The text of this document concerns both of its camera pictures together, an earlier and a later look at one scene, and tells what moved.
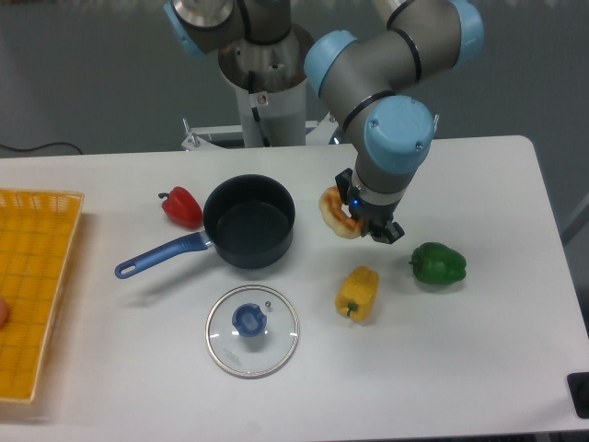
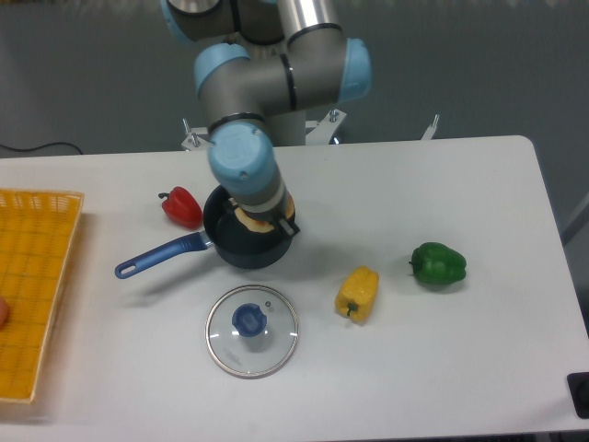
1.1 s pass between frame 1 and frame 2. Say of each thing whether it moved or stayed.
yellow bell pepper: stayed
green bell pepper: stayed
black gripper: moved
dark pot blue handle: stayed
